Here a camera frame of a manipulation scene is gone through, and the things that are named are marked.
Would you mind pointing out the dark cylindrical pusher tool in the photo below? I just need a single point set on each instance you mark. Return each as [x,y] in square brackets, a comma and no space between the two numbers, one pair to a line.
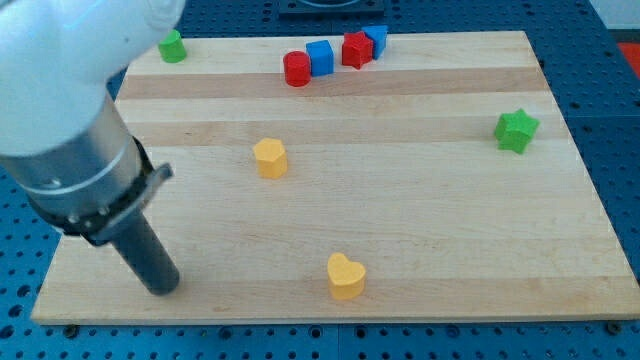
[139,246]

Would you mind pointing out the wooden board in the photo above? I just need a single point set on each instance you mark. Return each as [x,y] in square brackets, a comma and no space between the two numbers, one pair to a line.
[394,164]

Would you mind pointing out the red cylinder block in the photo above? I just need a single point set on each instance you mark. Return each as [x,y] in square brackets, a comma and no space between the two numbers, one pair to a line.
[297,68]

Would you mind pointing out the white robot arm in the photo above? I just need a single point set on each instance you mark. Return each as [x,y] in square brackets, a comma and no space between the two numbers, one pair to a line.
[62,139]

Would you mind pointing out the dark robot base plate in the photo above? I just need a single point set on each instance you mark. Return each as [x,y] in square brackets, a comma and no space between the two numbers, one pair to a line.
[294,9]

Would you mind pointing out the yellow heart block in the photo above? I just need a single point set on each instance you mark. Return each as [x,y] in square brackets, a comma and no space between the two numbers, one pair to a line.
[346,278]

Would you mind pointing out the green star block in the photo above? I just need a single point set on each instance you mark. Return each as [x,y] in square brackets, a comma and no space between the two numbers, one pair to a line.
[514,131]

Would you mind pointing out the red star block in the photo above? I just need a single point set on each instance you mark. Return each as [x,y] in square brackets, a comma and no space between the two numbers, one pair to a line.
[356,50]

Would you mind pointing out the blue cube block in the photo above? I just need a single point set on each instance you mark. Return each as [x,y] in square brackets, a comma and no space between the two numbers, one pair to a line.
[321,57]

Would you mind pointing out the blue triangle block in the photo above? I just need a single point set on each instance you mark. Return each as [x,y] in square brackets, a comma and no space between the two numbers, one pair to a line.
[378,35]

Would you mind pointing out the yellow pentagon block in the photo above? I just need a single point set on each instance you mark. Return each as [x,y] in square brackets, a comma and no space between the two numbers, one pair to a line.
[271,158]

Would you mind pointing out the green cylinder block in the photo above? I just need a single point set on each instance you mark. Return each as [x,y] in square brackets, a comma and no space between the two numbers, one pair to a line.
[171,48]

